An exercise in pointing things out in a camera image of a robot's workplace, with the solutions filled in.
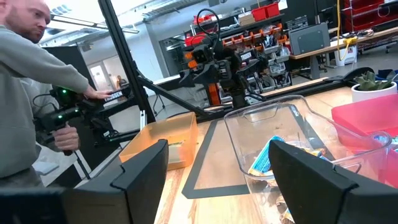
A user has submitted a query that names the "person's hand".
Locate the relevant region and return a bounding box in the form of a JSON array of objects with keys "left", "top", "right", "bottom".
[
  {"left": 83, "top": 85, "right": 113, "bottom": 101},
  {"left": 50, "top": 123, "right": 81, "bottom": 152}
]

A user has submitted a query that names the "red green chocolate chip bar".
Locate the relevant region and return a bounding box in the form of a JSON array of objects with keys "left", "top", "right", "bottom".
[{"left": 167, "top": 141, "right": 187, "bottom": 165}]

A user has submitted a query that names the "pink plastic bin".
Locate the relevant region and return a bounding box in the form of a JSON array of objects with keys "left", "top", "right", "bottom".
[{"left": 330, "top": 93, "right": 398, "bottom": 190}]

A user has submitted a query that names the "person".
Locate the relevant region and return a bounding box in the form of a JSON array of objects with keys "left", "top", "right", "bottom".
[
  {"left": 0, "top": 0, "right": 114, "bottom": 188},
  {"left": 116, "top": 75, "right": 129, "bottom": 90}
]

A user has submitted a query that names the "silver aluminium bracket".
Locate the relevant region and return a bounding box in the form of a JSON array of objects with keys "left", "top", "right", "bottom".
[{"left": 139, "top": 110, "right": 148, "bottom": 131}]

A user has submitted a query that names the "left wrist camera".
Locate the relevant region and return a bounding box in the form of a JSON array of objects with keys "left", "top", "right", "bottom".
[{"left": 192, "top": 44, "right": 214, "bottom": 64}]

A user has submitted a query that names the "yellow cable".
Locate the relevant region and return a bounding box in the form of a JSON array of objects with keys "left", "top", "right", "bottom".
[{"left": 336, "top": 0, "right": 358, "bottom": 62}]

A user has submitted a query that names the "grey-bordered clear mat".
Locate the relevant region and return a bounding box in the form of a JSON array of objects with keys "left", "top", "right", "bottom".
[{"left": 181, "top": 104, "right": 336, "bottom": 200}]

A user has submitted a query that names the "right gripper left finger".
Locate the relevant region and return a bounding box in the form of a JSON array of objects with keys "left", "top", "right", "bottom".
[{"left": 63, "top": 139, "right": 170, "bottom": 224}]

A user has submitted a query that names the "grey equipment case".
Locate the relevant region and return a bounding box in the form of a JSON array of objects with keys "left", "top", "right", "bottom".
[{"left": 288, "top": 22, "right": 331, "bottom": 57}]

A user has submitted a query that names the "red shelf rack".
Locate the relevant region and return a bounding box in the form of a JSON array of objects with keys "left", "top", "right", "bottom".
[{"left": 343, "top": 0, "right": 398, "bottom": 32}]

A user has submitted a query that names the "orange plastic bin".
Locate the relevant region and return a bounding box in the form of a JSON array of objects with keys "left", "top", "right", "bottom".
[{"left": 118, "top": 111, "right": 200, "bottom": 172}]

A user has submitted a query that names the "parts shelf with bins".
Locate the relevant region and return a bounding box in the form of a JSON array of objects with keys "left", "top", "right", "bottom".
[{"left": 183, "top": 1, "right": 293, "bottom": 96}]

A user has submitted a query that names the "black aluminium table frame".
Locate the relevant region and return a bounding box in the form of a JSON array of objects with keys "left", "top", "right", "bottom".
[{"left": 93, "top": 0, "right": 377, "bottom": 149}]

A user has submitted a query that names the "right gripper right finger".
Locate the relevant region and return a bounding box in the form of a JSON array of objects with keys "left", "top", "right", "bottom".
[{"left": 268, "top": 139, "right": 398, "bottom": 224}]

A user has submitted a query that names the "white bucket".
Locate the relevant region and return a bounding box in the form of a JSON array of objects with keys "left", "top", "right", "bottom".
[{"left": 333, "top": 36, "right": 359, "bottom": 67}]

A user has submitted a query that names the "blue plastic crate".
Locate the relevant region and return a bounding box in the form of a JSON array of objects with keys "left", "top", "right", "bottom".
[{"left": 374, "top": 68, "right": 398, "bottom": 82}]

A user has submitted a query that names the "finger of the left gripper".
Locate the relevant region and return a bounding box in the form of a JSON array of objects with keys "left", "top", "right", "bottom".
[
  {"left": 178, "top": 68, "right": 197, "bottom": 88},
  {"left": 200, "top": 63, "right": 221, "bottom": 85}
]

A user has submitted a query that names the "red storage bin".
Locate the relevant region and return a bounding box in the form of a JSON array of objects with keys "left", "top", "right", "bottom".
[
  {"left": 251, "top": 6, "right": 267, "bottom": 22},
  {"left": 264, "top": 2, "right": 280, "bottom": 18}
]

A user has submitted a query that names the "wooden workbench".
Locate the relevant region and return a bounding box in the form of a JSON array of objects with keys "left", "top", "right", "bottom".
[{"left": 289, "top": 26, "right": 398, "bottom": 81}]

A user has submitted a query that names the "blue and orange granola bar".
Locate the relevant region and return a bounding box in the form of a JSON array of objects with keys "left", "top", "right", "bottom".
[{"left": 248, "top": 134, "right": 286, "bottom": 177}]

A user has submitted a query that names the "clear plastic bin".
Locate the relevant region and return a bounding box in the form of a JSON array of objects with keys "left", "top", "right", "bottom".
[{"left": 223, "top": 94, "right": 394, "bottom": 224}]

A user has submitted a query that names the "succulent in white pot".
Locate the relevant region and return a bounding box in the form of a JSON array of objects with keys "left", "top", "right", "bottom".
[{"left": 351, "top": 70, "right": 398, "bottom": 103}]

